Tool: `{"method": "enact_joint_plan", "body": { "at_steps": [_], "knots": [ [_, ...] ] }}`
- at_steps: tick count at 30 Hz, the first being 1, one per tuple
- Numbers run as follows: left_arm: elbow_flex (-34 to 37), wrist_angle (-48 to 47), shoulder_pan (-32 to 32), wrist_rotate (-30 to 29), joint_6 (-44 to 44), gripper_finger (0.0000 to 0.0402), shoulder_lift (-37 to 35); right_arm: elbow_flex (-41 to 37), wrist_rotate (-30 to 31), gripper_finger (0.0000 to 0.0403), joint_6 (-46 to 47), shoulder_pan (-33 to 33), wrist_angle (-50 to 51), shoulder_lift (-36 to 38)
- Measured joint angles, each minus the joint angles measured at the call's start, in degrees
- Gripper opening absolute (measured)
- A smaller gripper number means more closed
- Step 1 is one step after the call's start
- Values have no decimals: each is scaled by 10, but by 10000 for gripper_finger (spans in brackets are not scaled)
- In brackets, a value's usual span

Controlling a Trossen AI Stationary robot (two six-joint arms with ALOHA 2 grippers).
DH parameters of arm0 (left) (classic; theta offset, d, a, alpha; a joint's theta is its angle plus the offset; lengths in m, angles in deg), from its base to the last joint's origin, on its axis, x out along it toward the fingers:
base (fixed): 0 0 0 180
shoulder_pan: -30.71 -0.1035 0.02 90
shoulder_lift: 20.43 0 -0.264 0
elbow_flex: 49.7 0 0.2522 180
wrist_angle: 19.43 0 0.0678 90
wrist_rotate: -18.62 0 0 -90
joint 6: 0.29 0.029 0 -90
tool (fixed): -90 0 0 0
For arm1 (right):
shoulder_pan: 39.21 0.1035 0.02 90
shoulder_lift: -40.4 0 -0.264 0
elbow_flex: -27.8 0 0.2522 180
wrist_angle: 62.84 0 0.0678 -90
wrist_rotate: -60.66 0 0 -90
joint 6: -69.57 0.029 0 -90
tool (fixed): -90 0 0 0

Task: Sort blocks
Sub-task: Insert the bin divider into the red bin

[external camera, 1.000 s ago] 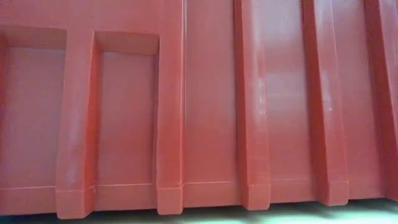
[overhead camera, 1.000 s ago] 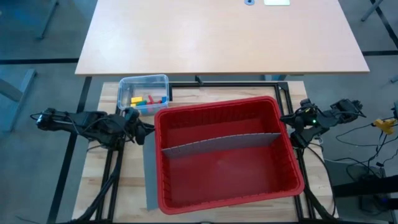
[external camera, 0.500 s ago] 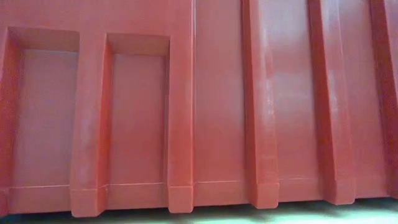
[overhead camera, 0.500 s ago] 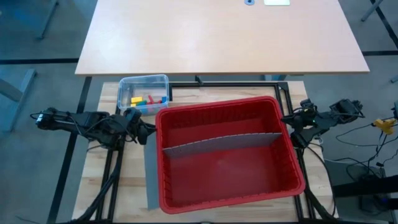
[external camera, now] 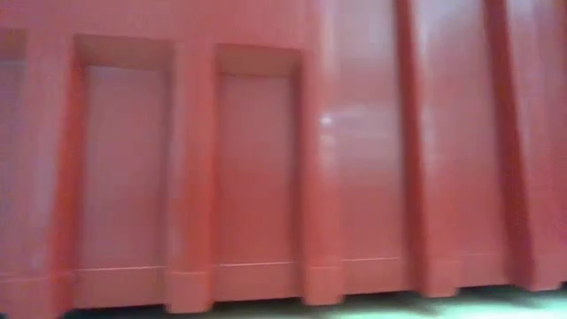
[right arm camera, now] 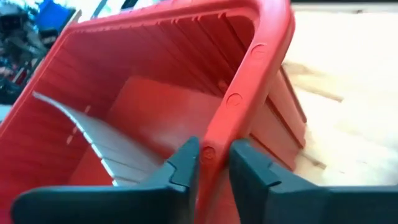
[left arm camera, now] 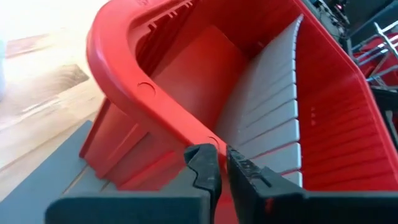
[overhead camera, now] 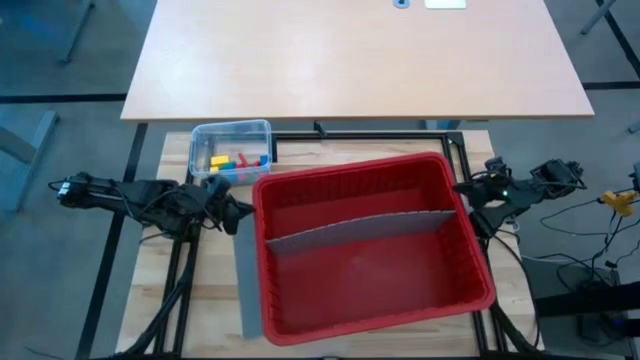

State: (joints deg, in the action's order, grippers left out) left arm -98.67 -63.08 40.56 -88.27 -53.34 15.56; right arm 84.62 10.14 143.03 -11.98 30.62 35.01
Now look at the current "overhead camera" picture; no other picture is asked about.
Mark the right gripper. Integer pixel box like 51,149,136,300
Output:
452,157,516,239

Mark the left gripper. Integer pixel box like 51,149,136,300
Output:
202,174,255,236

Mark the grey slotted divider panel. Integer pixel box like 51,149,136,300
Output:
265,209,457,257

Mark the red plastic bin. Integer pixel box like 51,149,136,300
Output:
251,151,497,347

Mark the clear plastic container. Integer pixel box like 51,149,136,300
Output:
188,118,273,185

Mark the long grey slotted divider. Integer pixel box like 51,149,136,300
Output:
233,219,265,340

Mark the yellow connector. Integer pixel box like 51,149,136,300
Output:
599,189,632,217

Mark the light wooden desk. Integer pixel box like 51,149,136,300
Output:
119,0,595,123

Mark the grey metal furniture leg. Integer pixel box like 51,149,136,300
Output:
579,0,617,36
57,0,96,65
0,110,61,214

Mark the black floor cable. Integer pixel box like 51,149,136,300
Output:
538,197,640,291

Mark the black left arm cable bundle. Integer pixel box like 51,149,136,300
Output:
114,234,201,360

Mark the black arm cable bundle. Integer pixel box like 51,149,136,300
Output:
474,234,544,357
114,234,201,360

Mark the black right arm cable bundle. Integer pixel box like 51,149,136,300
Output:
474,234,544,357

